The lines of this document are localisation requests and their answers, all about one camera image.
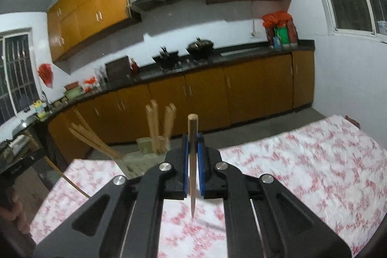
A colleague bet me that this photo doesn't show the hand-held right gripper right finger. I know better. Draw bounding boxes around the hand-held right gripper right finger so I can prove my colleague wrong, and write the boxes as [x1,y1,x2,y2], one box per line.
[198,133,355,258]

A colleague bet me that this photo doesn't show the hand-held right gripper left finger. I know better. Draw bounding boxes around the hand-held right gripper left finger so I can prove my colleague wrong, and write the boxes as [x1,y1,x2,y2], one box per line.
[33,134,190,258]

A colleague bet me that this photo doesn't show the wooden chopstick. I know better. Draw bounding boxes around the wooden chopstick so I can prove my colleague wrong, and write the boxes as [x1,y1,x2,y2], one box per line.
[70,123,125,159]
[146,104,158,153]
[163,106,172,152]
[167,103,177,152]
[150,99,163,153]
[187,114,199,219]
[68,129,122,160]
[73,109,105,147]

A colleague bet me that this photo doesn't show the grey-green perforated chopstick holder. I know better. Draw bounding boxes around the grey-green perforated chopstick holder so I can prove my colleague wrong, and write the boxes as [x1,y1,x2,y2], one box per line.
[116,137,170,180]

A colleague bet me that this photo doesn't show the person's left hand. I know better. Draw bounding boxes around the person's left hand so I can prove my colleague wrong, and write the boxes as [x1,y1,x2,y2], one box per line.
[0,185,31,235]

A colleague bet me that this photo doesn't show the orange-brown lower kitchen cabinets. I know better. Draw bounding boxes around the orange-brown lower kitchen cabinets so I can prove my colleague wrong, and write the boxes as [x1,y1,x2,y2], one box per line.
[48,51,315,154]

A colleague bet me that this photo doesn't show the red floral tablecloth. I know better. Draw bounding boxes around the red floral tablecloth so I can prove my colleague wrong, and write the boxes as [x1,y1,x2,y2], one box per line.
[29,114,387,258]

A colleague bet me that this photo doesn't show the black gas stove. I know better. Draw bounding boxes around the black gas stove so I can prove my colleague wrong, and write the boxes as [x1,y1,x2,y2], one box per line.
[157,59,212,73]

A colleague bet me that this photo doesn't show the thin wooden stick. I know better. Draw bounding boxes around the thin wooden stick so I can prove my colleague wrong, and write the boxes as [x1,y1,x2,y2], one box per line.
[45,156,90,199]

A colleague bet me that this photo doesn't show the brown cutting board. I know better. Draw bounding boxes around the brown cutting board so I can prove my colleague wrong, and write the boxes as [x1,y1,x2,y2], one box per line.
[105,55,131,81]

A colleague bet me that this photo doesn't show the black wok with lid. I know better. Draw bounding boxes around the black wok with lid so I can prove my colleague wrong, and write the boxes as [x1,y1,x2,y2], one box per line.
[186,38,215,59]

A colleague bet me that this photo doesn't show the clear plastic jar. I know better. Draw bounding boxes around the clear plastic jar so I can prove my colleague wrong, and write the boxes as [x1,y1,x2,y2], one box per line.
[95,67,108,86]

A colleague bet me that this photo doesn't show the black kitchen countertop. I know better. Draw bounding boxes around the black kitchen countertop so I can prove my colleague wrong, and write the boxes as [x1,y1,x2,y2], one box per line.
[0,39,315,138]

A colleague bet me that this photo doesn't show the red bags on counter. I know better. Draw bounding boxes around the red bags on counter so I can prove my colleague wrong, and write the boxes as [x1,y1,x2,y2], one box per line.
[83,77,102,92]

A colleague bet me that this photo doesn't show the pile of red plastic bags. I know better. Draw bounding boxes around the pile of red plastic bags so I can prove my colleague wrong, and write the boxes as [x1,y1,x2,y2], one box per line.
[261,11,298,48]

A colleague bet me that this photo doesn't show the white wall cable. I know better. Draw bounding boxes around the white wall cable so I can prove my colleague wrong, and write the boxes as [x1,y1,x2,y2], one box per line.
[250,0,257,38]

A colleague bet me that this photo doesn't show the red plastic bag on wall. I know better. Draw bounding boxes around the red plastic bag on wall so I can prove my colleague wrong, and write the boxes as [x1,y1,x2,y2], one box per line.
[37,63,54,88]

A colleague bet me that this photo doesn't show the barred window with white frame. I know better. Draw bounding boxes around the barred window with white frame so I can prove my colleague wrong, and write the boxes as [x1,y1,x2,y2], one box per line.
[0,28,41,125]

